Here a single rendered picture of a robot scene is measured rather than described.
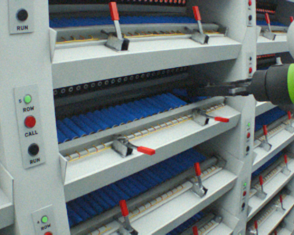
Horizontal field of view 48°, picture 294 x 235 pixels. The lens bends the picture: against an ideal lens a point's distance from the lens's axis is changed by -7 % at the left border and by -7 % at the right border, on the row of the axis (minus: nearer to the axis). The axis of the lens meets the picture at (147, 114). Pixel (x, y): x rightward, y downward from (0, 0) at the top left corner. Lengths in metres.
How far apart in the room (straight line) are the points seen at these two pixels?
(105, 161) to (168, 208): 0.28
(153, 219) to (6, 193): 0.40
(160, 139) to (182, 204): 0.21
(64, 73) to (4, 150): 0.15
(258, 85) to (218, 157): 0.35
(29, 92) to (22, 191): 0.15
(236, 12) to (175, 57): 0.32
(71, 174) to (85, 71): 0.17
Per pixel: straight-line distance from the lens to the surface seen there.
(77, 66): 0.57
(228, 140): 1.07
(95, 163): 0.65
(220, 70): 1.04
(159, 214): 0.86
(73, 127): 0.70
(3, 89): 0.50
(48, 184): 0.57
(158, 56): 0.71
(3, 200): 0.56
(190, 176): 0.98
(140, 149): 0.65
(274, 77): 0.79
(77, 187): 0.62
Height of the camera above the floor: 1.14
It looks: 14 degrees down
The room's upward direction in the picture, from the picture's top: 2 degrees counter-clockwise
